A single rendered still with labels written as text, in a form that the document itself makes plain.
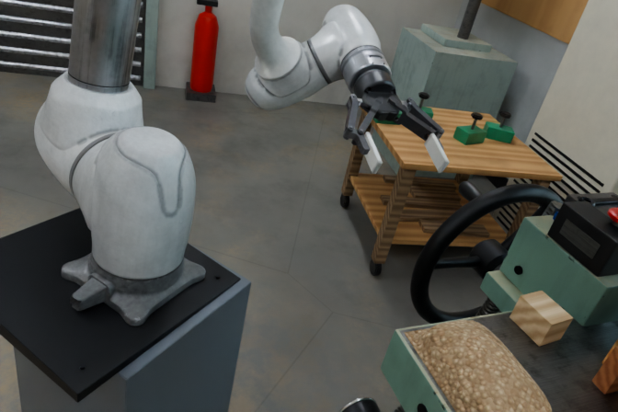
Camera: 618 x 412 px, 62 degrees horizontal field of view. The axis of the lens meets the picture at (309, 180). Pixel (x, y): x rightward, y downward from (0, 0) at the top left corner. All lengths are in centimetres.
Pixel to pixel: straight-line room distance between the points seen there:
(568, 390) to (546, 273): 16
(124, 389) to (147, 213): 26
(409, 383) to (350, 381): 115
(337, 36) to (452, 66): 171
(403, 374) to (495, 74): 242
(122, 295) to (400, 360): 51
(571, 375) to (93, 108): 77
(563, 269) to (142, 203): 58
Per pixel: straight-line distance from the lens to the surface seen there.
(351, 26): 107
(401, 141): 195
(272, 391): 162
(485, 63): 281
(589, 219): 66
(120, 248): 86
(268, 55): 102
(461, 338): 53
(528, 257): 72
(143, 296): 91
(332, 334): 181
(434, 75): 270
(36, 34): 345
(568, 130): 233
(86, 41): 92
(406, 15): 362
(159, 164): 80
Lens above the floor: 127
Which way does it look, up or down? 29 degrees down
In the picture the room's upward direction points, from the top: 13 degrees clockwise
